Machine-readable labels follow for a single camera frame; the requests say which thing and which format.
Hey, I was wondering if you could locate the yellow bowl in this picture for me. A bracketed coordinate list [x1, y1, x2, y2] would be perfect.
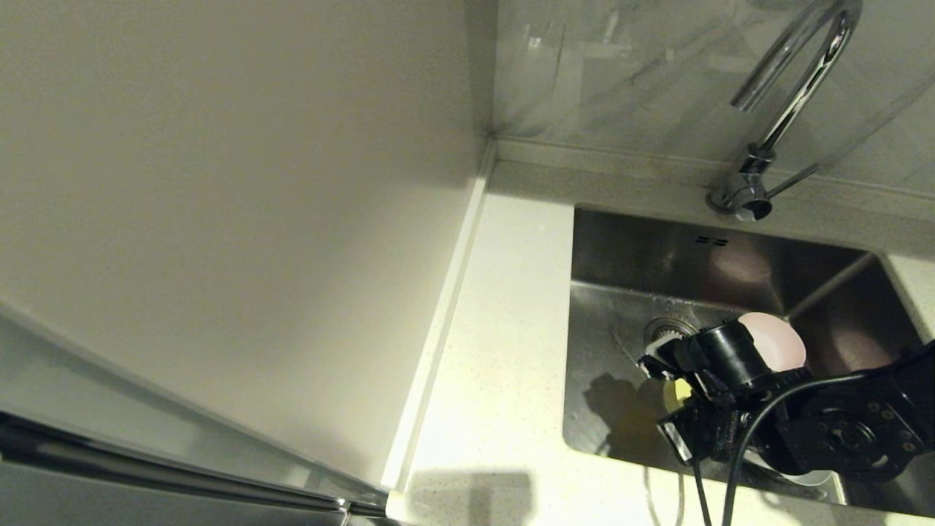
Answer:
[662, 377, 695, 413]

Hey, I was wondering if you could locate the pink bowl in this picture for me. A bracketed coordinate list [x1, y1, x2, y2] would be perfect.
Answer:
[736, 312, 807, 372]

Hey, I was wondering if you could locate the pale grey bowl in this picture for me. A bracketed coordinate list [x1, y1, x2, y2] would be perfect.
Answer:
[745, 447, 835, 488]

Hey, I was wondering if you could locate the chrome gooseneck faucet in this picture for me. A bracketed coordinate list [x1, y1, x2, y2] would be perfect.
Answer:
[707, 0, 867, 223]

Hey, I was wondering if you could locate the stainless steel sink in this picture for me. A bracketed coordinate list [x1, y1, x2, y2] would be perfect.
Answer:
[562, 204, 935, 520]

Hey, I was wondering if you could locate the round metal drain strainer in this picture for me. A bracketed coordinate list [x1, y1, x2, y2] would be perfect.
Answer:
[644, 315, 701, 346]

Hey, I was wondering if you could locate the white counter edge strip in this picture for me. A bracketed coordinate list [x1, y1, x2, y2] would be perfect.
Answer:
[379, 138, 500, 492]

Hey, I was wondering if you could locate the tall white cabinet panel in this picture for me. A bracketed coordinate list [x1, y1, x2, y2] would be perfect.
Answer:
[0, 0, 499, 489]

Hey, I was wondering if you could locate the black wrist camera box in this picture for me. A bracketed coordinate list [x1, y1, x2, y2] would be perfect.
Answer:
[656, 404, 762, 467]

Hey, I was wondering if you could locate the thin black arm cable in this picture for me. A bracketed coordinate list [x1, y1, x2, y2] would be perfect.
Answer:
[690, 453, 712, 526]

